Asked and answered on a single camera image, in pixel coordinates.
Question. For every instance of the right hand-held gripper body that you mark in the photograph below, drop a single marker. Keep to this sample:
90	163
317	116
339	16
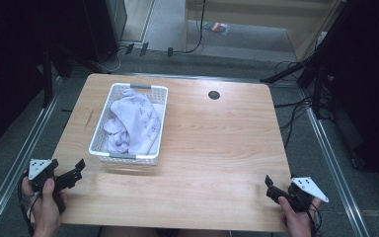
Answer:
306	189

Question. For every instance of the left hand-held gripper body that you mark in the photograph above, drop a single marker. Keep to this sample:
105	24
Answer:
42	171

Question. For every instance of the white plastic basket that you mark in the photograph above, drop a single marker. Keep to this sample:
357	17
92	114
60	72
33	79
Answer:
102	144

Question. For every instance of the white patterned cloth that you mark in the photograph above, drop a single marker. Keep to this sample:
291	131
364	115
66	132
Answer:
135	121

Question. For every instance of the person's right hand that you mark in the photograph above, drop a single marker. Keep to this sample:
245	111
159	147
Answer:
297	223

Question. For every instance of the person's left hand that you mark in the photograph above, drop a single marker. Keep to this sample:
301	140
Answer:
44	210

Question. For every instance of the black metal stand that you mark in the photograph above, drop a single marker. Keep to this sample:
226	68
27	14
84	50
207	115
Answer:
47	82

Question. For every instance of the dark curtain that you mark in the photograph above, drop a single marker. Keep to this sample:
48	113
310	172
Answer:
10	65
368	82

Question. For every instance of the black tripod stand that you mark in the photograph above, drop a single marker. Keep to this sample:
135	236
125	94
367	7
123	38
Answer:
316	75

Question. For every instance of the black power plug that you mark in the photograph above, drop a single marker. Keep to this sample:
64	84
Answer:
129	48
170	51
144	48

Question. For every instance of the dark cabinet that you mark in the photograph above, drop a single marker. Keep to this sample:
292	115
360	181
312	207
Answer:
103	26

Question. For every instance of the colourful packet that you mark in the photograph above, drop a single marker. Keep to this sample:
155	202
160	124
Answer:
216	27

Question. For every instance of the metal floor rail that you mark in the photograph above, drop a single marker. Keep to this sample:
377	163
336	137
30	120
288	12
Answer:
16	164
335	171

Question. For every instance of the light wooden shelf frame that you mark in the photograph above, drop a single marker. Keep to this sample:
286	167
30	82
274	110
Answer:
276	16

